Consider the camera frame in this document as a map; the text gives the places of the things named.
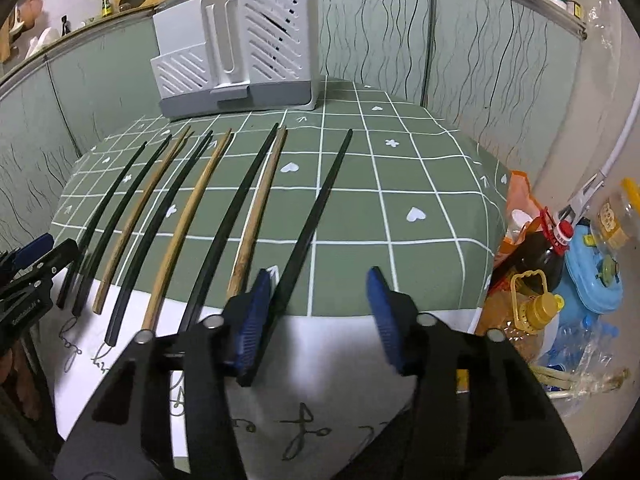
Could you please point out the cooking oil bottle yellow cap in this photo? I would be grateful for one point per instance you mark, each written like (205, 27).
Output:
(540, 310)

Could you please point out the person's left hand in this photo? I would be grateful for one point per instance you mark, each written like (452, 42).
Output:
(17, 380)

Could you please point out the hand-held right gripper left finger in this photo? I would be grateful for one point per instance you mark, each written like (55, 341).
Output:
(252, 320)

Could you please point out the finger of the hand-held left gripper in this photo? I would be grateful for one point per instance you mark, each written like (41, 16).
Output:
(55, 257)
(35, 251)

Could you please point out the clear bag of wooden sticks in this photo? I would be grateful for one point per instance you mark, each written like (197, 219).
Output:
(575, 380)

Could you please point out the blue plastic toy container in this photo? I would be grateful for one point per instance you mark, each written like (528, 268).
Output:
(590, 270)

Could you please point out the clear jar yellow lid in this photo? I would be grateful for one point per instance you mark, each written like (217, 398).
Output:
(617, 215)

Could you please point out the clear plastic water bottle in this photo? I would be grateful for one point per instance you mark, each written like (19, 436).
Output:
(585, 335)

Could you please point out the dark sauce bottle red cap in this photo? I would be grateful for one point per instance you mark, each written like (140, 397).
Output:
(535, 257)

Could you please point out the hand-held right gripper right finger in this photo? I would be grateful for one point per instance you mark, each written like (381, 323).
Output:
(385, 320)

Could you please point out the wooden chopstick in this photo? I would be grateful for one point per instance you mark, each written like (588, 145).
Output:
(241, 270)
(156, 300)
(106, 290)

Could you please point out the white plastic utensil holder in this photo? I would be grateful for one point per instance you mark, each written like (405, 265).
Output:
(270, 45)

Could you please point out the green checked tablecloth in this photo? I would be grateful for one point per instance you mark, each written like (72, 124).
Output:
(400, 240)

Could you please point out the white pipe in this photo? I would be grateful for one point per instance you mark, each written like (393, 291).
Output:
(620, 145)

